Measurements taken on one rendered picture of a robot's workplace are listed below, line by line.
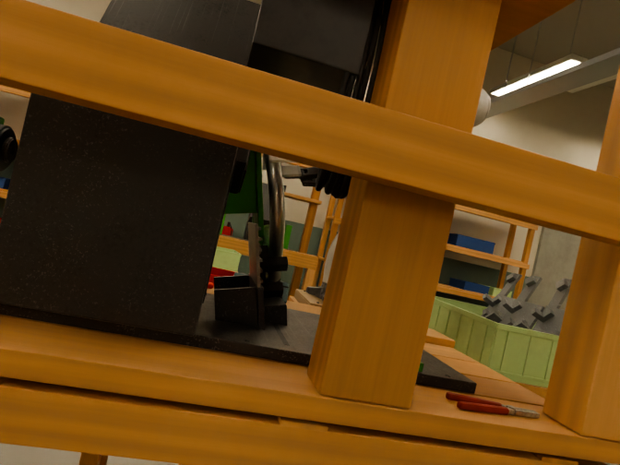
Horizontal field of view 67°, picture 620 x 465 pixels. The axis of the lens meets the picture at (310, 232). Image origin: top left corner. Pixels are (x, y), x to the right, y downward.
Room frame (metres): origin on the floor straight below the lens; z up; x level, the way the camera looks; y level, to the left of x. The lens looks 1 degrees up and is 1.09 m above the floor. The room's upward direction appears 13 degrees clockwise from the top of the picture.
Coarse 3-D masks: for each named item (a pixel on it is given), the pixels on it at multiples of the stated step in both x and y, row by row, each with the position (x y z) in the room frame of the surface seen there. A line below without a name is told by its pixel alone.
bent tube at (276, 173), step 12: (264, 156) 0.96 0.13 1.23; (264, 168) 0.98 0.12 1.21; (276, 168) 0.92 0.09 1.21; (276, 180) 0.90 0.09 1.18; (276, 192) 0.89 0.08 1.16; (276, 204) 0.89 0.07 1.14; (276, 216) 0.89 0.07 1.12; (276, 228) 0.90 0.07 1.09; (276, 240) 0.92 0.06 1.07; (276, 252) 0.95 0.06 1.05; (276, 276) 1.02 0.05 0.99
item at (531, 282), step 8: (528, 280) 1.84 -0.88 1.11; (536, 280) 1.83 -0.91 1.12; (528, 288) 1.84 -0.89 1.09; (520, 296) 1.84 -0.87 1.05; (528, 296) 1.81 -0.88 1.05; (528, 304) 1.78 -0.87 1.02; (536, 304) 1.75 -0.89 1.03; (520, 312) 1.79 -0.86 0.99; (528, 312) 1.76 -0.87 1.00; (504, 320) 1.83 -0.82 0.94; (528, 320) 1.73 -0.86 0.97; (536, 320) 1.71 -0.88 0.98
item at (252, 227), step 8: (248, 224) 1.02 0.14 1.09; (256, 224) 0.87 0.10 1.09; (248, 232) 1.03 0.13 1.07; (256, 232) 0.87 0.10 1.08; (248, 240) 1.04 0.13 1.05; (256, 240) 0.87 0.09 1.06; (256, 248) 0.87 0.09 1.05; (256, 256) 0.88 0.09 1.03; (256, 264) 0.88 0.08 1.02; (256, 272) 0.88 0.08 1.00; (256, 280) 0.88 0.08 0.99
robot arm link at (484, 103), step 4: (484, 92) 1.45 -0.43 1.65; (484, 96) 1.44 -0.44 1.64; (488, 96) 1.45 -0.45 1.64; (480, 100) 1.43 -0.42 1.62; (484, 100) 1.44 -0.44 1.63; (488, 100) 1.45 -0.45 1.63; (480, 104) 1.43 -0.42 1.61; (484, 104) 1.44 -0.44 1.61; (488, 104) 1.45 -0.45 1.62; (480, 108) 1.44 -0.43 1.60; (484, 108) 1.44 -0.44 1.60; (488, 108) 1.46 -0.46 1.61; (480, 112) 1.44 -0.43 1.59; (484, 112) 1.45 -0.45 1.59; (488, 112) 1.46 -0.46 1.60; (476, 116) 1.45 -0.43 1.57; (480, 116) 1.46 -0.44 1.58; (484, 116) 1.46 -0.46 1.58; (476, 120) 1.46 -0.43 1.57; (480, 120) 1.47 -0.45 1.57; (476, 124) 1.48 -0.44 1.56; (480, 124) 1.50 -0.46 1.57
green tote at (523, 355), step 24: (432, 312) 1.89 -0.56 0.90; (456, 312) 1.71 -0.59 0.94; (480, 312) 2.10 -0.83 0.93; (456, 336) 1.67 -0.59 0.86; (480, 336) 1.53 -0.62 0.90; (504, 336) 1.46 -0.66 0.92; (528, 336) 1.47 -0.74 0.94; (552, 336) 1.48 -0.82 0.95; (480, 360) 1.50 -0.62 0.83; (504, 360) 1.46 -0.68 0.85; (528, 360) 1.48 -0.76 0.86; (552, 360) 1.49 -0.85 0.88
